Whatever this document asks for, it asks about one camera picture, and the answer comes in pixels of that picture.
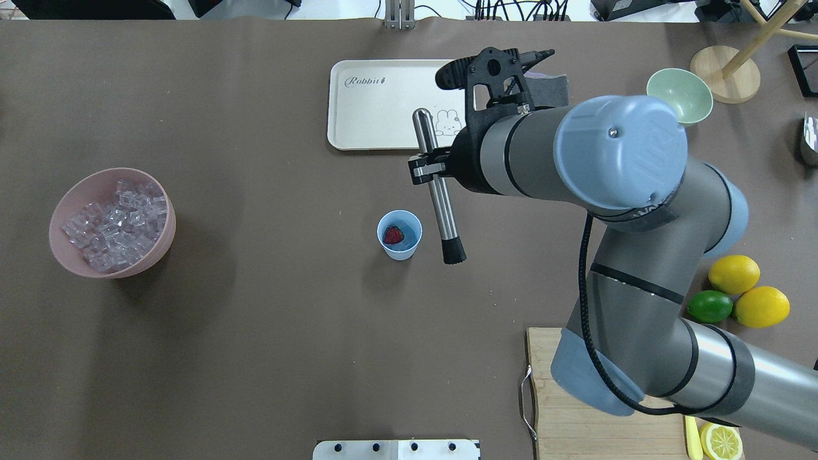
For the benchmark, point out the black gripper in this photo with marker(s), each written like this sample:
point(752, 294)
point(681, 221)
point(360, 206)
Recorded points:
point(464, 167)

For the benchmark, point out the red strawberry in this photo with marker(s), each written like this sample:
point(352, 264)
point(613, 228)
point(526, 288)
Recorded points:
point(393, 235)

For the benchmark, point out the steel muddler black tip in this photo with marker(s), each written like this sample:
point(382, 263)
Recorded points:
point(452, 248)

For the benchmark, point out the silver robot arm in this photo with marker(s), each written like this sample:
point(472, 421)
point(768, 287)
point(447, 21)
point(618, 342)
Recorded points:
point(626, 348)

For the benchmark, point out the light blue plastic cup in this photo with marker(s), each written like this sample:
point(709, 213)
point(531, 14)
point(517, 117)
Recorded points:
point(411, 226)

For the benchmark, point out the wooden cup tree stand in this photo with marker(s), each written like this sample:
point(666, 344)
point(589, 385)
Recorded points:
point(730, 74)

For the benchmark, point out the pink bowl of ice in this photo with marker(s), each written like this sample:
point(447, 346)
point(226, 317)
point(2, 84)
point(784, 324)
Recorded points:
point(114, 224)

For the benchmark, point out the cream rabbit tray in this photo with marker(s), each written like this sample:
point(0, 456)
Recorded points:
point(371, 103)

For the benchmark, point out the grey folded cloth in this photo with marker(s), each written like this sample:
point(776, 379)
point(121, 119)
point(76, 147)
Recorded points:
point(548, 91)

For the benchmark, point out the green ceramic bowl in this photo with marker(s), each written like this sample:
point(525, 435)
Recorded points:
point(683, 91)

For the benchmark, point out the wooden cutting board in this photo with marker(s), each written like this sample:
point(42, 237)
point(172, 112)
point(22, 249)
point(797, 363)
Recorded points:
point(566, 428)

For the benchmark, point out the green lime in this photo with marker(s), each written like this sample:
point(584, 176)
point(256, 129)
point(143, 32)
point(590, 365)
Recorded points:
point(710, 306)

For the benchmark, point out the yellow lemon far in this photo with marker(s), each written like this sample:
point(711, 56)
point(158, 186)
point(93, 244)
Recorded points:
point(734, 274)

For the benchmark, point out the yellow lemon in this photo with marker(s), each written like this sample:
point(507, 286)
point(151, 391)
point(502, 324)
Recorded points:
point(762, 306)
point(734, 274)

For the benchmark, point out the yellow lemon near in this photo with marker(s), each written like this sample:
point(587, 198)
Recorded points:
point(762, 306)

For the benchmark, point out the yellow plastic knife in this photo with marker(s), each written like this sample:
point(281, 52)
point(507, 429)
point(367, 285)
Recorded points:
point(694, 446)

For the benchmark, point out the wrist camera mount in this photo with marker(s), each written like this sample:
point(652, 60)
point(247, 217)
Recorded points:
point(493, 82)

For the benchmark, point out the aluminium frame post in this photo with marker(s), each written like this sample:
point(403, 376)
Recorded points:
point(399, 14)

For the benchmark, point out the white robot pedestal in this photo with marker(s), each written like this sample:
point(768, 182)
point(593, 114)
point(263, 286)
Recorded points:
point(398, 449)

